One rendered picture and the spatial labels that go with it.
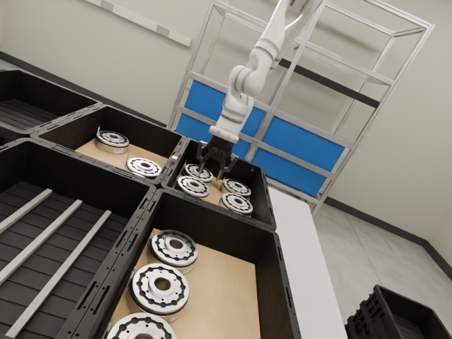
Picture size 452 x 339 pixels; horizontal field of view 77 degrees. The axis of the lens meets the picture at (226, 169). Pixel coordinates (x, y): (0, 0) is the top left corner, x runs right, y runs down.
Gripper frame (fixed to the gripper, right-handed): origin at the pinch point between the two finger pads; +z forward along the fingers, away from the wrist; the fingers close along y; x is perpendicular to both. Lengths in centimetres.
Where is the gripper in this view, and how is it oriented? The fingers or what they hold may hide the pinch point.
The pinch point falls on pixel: (210, 173)
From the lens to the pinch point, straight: 94.7
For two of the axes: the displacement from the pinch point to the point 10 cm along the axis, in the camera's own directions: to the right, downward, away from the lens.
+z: -3.6, 8.7, 3.3
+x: -1.3, 3.1, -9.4
